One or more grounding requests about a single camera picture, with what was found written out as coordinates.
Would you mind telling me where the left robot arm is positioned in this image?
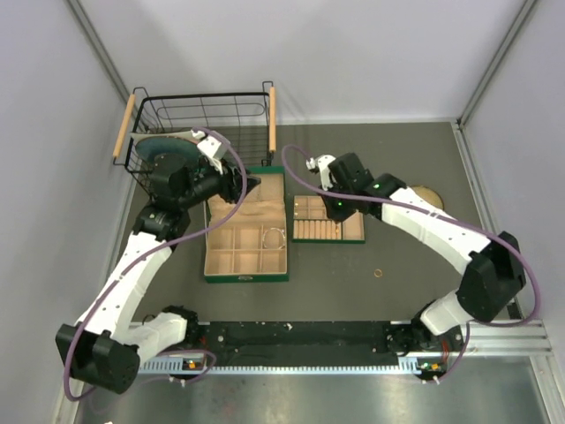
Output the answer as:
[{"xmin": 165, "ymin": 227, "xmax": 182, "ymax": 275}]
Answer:
[{"xmin": 56, "ymin": 154, "xmax": 260, "ymax": 402}]

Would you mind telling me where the teal ceramic plate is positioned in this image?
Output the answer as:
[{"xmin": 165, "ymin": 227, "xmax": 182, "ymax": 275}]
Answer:
[{"xmin": 135, "ymin": 136, "xmax": 200, "ymax": 164}]

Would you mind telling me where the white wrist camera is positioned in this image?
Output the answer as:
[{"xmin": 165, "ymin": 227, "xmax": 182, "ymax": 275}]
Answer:
[
  {"xmin": 197, "ymin": 135, "xmax": 228, "ymax": 175},
  {"xmin": 305, "ymin": 155, "xmax": 335, "ymax": 191}
]

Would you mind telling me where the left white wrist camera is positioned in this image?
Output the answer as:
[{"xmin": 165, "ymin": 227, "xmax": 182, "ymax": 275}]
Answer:
[{"xmin": 197, "ymin": 135, "xmax": 228, "ymax": 175}]

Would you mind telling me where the wooden bowl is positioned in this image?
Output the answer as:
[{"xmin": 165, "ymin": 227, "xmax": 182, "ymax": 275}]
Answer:
[{"xmin": 411, "ymin": 185, "xmax": 444, "ymax": 210}]

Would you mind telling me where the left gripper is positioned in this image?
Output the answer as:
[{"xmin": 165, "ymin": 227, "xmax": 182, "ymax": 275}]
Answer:
[{"xmin": 178, "ymin": 156, "xmax": 260, "ymax": 209}]

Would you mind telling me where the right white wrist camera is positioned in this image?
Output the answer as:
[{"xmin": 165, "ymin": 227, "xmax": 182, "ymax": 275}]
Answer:
[{"xmin": 305, "ymin": 155, "xmax": 335, "ymax": 191}]

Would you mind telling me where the purple cable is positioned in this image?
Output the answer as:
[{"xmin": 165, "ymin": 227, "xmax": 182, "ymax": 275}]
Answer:
[
  {"xmin": 64, "ymin": 126, "xmax": 246, "ymax": 403},
  {"xmin": 281, "ymin": 144, "xmax": 543, "ymax": 384}
]

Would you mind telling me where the silver bangle bracelet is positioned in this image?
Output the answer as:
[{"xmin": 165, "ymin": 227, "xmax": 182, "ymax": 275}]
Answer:
[{"xmin": 261, "ymin": 226, "xmax": 286, "ymax": 251}]

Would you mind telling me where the black wire basket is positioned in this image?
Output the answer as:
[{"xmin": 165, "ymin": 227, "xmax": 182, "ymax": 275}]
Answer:
[{"xmin": 112, "ymin": 80, "xmax": 277, "ymax": 191}]

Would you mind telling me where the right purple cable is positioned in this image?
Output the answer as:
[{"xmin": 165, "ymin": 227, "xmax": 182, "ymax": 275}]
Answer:
[{"xmin": 281, "ymin": 144, "xmax": 543, "ymax": 384}]

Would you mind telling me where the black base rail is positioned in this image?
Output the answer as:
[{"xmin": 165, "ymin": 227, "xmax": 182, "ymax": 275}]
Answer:
[{"xmin": 194, "ymin": 321, "xmax": 414, "ymax": 367}]

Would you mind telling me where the green jewelry tray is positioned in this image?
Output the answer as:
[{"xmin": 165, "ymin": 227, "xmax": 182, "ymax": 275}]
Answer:
[{"xmin": 292, "ymin": 195, "xmax": 365, "ymax": 244}]

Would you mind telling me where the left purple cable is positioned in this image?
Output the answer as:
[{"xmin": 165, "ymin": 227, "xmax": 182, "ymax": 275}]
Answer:
[{"xmin": 64, "ymin": 126, "xmax": 246, "ymax": 403}]

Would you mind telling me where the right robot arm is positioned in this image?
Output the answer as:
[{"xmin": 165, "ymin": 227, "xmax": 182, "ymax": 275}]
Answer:
[{"xmin": 308, "ymin": 153, "xmax": 525, "ymax": 350}]

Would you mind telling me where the green jewelry box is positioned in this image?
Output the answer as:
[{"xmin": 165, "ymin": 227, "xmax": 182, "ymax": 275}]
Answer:
[{"xmin": 204, "ymin": 166, "xmax": 290, "ymax": 284}]

